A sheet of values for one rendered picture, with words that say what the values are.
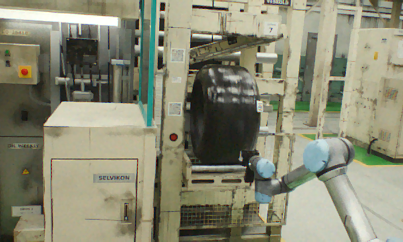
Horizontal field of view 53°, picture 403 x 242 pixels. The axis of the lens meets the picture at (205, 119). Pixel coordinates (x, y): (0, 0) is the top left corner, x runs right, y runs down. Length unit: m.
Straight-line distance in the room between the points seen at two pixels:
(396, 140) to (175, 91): 4.82
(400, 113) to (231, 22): 4.39
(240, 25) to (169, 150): 0.88
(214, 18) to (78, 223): 1.45
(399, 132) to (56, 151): 5.62
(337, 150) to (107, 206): 0.87
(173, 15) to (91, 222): 1.14
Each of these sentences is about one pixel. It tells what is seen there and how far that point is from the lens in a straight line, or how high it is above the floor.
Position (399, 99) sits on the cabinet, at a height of 0.96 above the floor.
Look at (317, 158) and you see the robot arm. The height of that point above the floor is 1.21.
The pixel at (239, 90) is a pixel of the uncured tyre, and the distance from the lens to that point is 2.12.
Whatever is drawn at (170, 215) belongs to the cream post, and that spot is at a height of 0.60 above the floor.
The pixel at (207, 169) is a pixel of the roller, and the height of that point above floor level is 0.90.
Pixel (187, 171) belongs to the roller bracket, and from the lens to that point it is 2.19.
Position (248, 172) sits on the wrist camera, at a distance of 1.95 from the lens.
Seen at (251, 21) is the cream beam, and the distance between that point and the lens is 2.55.
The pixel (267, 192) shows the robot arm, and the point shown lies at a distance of 1.81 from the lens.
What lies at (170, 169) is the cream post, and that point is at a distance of 2.29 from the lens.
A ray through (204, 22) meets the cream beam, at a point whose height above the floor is 1.70.
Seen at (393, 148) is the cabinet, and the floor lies 0.22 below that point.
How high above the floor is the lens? 1.59
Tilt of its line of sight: 11 degrees down
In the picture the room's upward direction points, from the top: 4 degrees clockwise
